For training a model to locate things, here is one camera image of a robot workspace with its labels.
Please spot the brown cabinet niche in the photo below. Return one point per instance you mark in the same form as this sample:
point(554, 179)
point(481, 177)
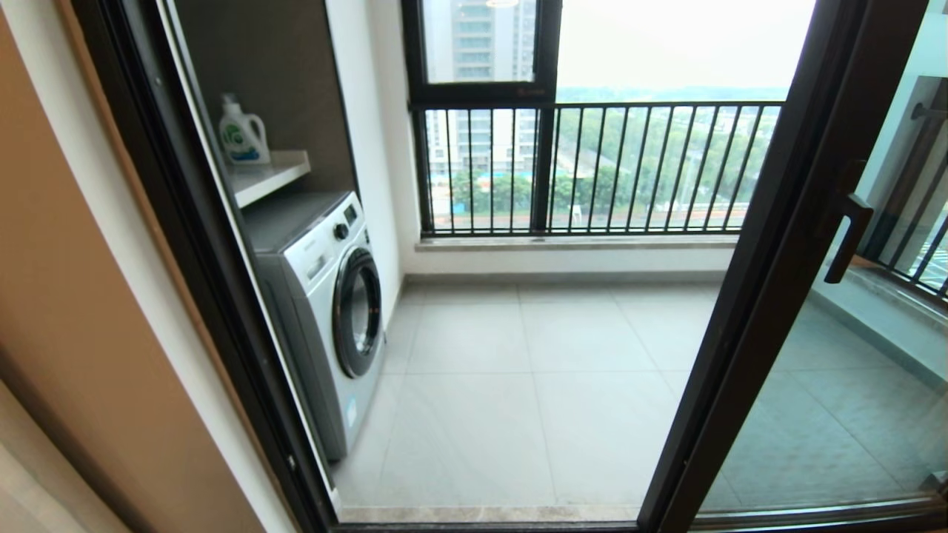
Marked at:
point(281, 74)

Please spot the black balcony railing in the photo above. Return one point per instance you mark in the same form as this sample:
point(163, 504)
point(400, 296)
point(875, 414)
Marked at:
point(666, 106)
point(900, 194)

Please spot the white detergent bottle green label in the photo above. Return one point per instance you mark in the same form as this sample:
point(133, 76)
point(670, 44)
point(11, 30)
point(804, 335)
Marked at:
point(241, 137)

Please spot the black balcony window frame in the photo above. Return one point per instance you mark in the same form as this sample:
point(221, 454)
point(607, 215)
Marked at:
point(481, 92)

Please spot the white front-load washing machine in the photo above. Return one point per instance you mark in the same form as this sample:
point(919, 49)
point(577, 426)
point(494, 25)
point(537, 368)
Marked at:
point(318, 296)

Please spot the white cabinet shelf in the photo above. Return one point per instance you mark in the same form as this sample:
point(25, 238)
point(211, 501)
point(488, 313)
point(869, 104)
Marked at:
point(266, 174)

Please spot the grey metal wall rod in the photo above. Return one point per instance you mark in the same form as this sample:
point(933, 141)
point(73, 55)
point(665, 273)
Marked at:
point(926, 112)

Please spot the dark brown sliding glass door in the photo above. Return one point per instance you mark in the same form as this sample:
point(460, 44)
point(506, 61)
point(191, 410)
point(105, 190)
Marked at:
point(778, 244)

